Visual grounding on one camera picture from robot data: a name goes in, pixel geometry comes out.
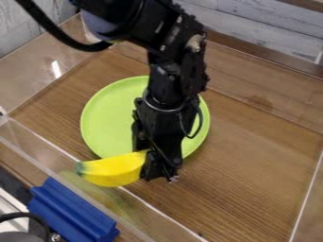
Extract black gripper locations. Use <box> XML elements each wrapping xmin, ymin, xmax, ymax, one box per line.
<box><xmin>130</xmin><ymin>94</ymin><xmax>204</xmax><ymax>183</ymax></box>

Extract yellow toy banana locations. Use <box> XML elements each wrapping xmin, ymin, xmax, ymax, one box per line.
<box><xmin>76</xmin><ymin>151</ymin><xmax>147</xmax><ymax>187</ymax></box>

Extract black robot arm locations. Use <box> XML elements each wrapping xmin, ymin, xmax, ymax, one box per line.
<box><xmin>70</xmin><ymin>0</ymin><xmax>210</xmax><ymax>182</ymax></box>

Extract green round plate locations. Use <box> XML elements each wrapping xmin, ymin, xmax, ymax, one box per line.
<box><xmin>80</xmin><ymin>75</ymin><xmax>211</xmax><ymax>160</ymax></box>

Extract blue plastic clamp block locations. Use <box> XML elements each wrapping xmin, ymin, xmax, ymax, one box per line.
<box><xmin>28</xmin><ymin>177</ymin><xmax>120</xmax><ymax>242</ymax></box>

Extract clear acrylic front wall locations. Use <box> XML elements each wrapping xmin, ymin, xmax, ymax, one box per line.
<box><xmin>0</xmin><ymin>115</ymin><xmax>208</xmax><ymax>242</ymax></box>

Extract black cable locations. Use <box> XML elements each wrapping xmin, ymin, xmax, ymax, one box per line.
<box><xmin>14</xmin><ymin>0</ymin><xmax>114</xmax><ymax>53</ymax></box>

